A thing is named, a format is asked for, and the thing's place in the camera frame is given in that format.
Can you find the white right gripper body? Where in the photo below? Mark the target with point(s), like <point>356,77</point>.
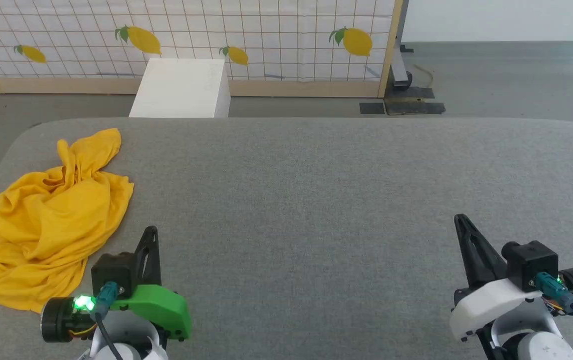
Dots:
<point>486,302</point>

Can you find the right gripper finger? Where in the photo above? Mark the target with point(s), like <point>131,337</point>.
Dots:
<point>466,230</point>

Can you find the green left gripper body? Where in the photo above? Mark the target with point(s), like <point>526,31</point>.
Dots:
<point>161,307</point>

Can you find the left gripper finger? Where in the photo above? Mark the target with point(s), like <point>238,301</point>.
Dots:
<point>152,235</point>

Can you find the yellow shirt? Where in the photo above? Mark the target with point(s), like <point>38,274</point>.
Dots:
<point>41,225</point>

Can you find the black floor plate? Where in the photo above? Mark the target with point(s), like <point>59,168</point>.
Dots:
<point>406,106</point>

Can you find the white box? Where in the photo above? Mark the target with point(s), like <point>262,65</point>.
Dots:
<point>181,90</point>

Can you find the lemon print partition panel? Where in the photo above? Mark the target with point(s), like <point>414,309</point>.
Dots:
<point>276,30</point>

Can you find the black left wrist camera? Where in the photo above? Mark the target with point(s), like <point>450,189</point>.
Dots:
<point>111,272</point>

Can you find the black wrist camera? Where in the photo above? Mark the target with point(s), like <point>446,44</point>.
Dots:
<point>111,272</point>
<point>531,265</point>

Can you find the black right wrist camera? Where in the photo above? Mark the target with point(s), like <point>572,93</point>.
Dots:
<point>531,265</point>

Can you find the grey metal stand post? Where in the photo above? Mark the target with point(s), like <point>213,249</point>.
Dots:
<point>400,75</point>

